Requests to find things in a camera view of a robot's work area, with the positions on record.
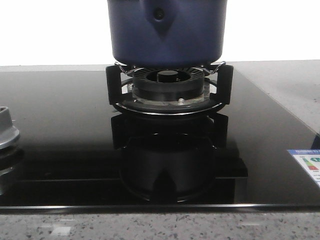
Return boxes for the energy rating label sticker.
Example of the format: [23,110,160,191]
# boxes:
[287,149,320,187]

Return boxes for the silver stove control knob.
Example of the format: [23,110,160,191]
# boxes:
[0,106,20,150]

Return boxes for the black glass cooktop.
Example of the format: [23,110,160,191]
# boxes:
[0,70,320,213]

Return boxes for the black gas burner head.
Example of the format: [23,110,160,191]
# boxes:
[131,67,210,106]

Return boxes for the black pot support grate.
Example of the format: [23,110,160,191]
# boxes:
[105,61,234,116]

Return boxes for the dark blue cooking pot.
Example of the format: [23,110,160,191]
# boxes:
[107,0,227,68]

